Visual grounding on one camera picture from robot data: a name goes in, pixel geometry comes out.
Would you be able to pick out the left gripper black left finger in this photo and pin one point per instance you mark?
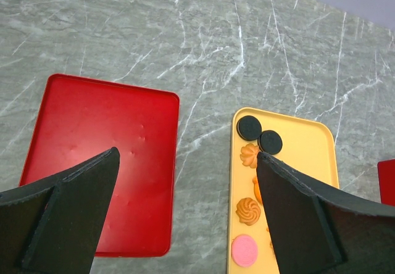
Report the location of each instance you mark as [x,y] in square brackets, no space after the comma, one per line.
[53,225]

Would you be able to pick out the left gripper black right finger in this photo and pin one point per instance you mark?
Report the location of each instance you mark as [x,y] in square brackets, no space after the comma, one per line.
[316,228]

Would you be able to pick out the large orange fish cookie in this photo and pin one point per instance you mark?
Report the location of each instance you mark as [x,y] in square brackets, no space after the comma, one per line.
[257,190]

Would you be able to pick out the red cookie box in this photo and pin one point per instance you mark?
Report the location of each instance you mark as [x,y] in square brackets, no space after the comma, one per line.
[386,178]

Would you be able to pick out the pink sandwich cookie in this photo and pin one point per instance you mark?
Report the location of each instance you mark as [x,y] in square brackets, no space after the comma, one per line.
[244,251]

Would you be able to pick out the yellow cookie tray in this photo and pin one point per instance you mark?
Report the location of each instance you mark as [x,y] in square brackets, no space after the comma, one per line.
[308,147]

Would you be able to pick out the black sandwich cookie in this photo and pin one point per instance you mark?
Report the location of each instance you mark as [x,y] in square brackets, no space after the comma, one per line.
[249,128]
[270,141]

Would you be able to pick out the small flower butter cookie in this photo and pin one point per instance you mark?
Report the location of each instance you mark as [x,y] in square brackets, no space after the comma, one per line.
[249,154]

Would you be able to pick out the red box lid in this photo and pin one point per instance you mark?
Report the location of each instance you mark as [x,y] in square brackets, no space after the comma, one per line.
[124,131]

